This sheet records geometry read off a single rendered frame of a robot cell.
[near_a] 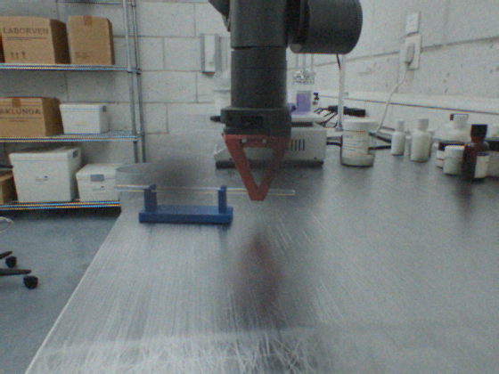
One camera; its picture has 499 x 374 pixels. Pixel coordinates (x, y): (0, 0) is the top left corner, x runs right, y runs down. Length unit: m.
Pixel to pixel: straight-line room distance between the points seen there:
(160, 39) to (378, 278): 2.98
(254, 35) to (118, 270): 0.24
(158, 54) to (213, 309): 2.98
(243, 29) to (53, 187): 2.69
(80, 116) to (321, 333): 2.80
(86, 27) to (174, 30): 0.62
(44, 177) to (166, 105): 0.95
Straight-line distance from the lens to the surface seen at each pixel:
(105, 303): 0.32
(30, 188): 3.08
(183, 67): 3.21
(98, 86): 3.28
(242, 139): 0.42
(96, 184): 2.93
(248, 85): 0.41
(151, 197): 0.48
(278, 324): 0.28
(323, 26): 0.44
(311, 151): 0.76
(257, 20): 0.42
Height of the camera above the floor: 0.90
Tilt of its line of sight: 14 degrees down
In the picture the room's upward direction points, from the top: straight up
